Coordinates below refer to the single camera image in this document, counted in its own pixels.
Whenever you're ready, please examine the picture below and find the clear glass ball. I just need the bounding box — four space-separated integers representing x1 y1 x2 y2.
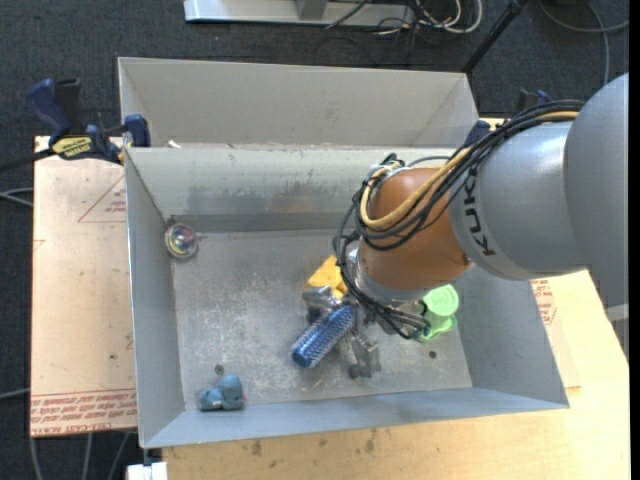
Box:
163 222 201 260

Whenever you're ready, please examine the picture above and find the blue toy animal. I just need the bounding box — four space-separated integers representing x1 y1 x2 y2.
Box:
197 373 249 413

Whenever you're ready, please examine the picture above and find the blue spiky roller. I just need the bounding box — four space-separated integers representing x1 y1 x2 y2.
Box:
290 305 357 369

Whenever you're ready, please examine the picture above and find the grey metal bin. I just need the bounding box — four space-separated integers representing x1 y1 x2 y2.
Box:
117 56 571 449

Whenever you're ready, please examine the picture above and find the brown cardboard board red print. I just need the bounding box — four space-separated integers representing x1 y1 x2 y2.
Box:
29 135 584 439

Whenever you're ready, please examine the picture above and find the yellow sponge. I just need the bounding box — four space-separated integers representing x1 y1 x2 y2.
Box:
303 254 349 300

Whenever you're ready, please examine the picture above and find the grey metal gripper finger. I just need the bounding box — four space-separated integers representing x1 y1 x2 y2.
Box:
348 332 383 381
301 285 351 325

